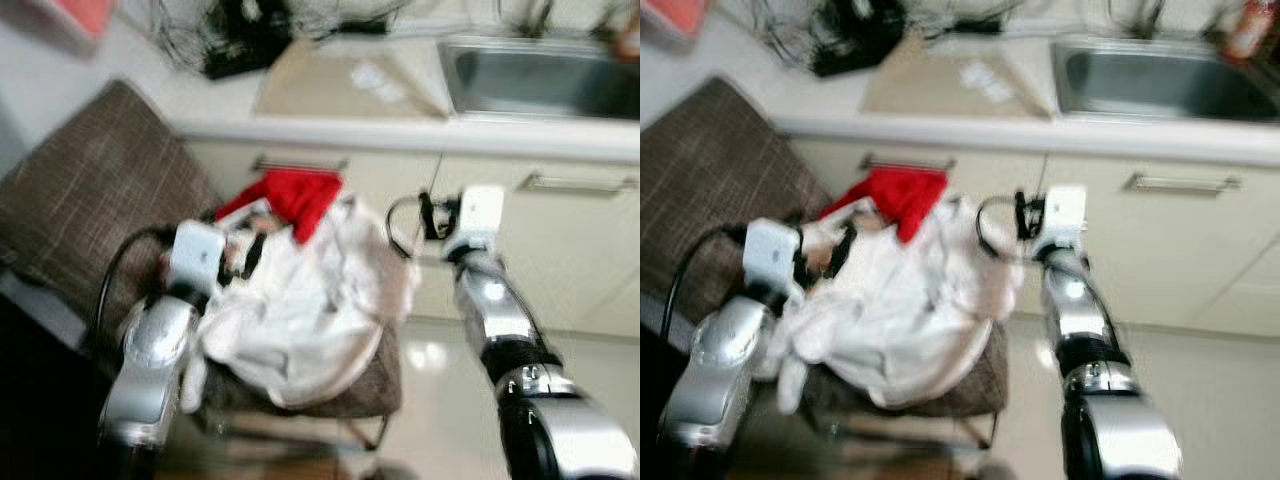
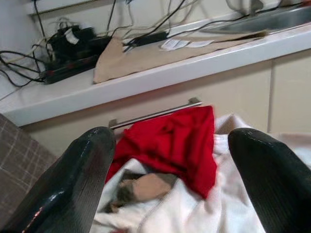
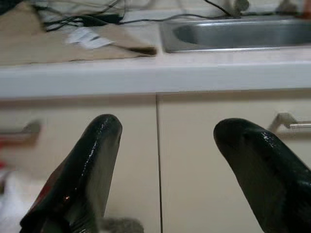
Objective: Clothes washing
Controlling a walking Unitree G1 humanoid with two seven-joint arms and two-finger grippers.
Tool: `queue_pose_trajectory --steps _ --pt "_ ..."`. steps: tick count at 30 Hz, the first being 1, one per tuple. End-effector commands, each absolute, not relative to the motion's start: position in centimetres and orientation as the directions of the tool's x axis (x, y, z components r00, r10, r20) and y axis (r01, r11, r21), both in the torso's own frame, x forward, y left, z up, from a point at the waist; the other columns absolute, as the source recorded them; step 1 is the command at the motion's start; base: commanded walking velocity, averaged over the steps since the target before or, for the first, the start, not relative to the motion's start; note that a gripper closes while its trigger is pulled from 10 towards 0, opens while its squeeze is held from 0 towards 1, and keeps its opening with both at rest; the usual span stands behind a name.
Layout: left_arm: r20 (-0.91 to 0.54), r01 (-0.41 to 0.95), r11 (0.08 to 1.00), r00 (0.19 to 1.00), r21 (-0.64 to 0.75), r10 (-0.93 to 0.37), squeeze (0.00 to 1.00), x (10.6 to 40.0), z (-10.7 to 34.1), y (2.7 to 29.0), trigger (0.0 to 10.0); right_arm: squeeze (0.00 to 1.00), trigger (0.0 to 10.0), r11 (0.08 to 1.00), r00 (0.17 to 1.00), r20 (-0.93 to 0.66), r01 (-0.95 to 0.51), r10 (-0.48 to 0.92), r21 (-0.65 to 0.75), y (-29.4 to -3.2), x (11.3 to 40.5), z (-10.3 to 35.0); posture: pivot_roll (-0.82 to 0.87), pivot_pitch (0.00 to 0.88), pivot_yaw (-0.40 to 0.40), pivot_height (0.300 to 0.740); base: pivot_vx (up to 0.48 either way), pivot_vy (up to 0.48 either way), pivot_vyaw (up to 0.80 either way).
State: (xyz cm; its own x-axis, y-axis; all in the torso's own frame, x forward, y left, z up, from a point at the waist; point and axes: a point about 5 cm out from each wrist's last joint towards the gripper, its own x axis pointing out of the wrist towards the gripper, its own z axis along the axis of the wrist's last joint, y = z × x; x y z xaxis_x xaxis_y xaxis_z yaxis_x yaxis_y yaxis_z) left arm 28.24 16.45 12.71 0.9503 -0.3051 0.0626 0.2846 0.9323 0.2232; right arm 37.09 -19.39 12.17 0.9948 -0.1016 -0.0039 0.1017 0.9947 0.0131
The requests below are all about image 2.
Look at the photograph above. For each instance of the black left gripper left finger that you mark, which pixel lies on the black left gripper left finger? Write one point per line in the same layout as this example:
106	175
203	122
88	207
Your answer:
73	179

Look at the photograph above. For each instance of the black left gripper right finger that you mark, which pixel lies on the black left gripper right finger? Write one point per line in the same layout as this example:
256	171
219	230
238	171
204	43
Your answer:
269	179

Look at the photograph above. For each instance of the brown plaid fabric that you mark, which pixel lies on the brown plaid fabric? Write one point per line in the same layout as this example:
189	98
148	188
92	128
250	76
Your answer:
22	160

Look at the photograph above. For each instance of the beige and grey garment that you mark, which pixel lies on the beige and grey garment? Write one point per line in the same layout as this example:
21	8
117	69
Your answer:
148	187

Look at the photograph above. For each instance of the white cloth garment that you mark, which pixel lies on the white cloth garment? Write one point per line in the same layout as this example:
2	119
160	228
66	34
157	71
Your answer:
194	206

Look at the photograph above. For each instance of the cream cabinet door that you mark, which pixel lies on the cream cabinet door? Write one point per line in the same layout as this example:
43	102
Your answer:
290	94

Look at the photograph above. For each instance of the red cloth garment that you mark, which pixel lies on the red cloth garment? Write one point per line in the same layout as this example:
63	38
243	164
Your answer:
170	145

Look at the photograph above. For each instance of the cream cabinet drawer front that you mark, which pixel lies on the cream cabinet drawer front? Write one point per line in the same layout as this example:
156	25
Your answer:
150	106

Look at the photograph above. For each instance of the black power strip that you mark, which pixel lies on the black power strip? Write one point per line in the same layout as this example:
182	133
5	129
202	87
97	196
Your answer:
69	66

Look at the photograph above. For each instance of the white countertop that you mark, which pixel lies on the white countertop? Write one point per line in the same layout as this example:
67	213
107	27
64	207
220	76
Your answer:
136	72

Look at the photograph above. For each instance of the black electronic device box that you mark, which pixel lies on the black electronic device box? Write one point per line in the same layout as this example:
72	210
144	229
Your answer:
73	41

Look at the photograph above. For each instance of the brown cardboard sheet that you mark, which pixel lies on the brown cardboard sheet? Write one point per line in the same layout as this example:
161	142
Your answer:
155	53

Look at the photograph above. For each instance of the stainless steel sink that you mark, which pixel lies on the stainless steel sink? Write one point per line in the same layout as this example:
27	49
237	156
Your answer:
264	20

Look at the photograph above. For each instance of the black power adapter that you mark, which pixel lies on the black power adapter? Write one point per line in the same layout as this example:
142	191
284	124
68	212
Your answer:
148	38

